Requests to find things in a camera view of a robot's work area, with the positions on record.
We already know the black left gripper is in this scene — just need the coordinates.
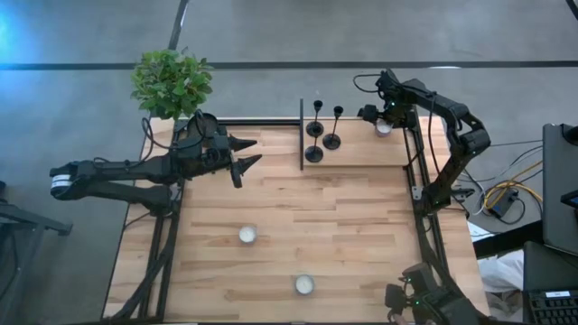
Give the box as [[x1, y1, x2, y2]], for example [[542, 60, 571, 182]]
[[198, 134, 264, 190]]

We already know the tall black candlestick holder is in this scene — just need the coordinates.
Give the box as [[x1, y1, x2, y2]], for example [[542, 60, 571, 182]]
[[322, 105, 345, 152]]

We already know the short black candlestick holder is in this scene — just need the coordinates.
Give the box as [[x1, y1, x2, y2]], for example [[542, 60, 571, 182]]
[[305, 99, 325, 138]]

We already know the white brown floral candle tin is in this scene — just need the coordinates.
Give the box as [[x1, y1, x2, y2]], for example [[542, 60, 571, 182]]
[[238, 224, 258, 246]]

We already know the white tealight candle bottom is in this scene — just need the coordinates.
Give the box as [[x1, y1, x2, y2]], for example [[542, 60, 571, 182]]
[[294, 274, 316, 297]]

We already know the green potted plant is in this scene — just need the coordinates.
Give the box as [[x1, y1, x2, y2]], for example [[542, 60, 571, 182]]
[[129, 47, 221, 136]]

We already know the small blue power box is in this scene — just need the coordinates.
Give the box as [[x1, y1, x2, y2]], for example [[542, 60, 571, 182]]
[[489, 198, 517, 220]]

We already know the white paper sheet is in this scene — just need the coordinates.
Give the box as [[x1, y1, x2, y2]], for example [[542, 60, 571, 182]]
[[467, 223, 491, 240]]

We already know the dark flat computer case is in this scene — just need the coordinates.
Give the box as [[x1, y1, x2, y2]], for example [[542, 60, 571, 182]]
[[541, 122, 578, 257]]

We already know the white bag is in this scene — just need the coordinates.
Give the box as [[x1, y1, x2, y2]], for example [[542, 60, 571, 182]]
[[477, 250, 526, 294]]

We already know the black box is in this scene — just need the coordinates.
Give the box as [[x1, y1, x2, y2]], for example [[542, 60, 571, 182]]
[[523, 241, 578, 293]]

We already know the grey metal stand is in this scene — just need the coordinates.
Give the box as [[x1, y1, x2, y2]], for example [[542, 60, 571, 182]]
[[0, 180, 73, 325]]

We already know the black keyboard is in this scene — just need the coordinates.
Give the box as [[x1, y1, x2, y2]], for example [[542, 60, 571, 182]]
[[527, 288, 578, 325]]

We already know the black aluminium rig frame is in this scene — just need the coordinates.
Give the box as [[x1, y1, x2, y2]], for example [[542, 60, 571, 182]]
[[101, 116, 491, 324]]

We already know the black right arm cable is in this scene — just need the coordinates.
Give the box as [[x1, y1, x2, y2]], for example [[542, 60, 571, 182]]
[[351, 72, 385, 95]]

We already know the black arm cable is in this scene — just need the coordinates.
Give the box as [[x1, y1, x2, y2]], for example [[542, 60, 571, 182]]
[[351, 72, 385, 95], [141, 109, 213, 153]]

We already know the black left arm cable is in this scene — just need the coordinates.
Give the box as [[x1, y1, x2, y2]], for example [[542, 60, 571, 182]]
[[141, 109, 213, 153]]

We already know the yellow cable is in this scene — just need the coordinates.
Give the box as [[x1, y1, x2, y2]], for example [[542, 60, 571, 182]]
[[482, 160, 543, 211]]

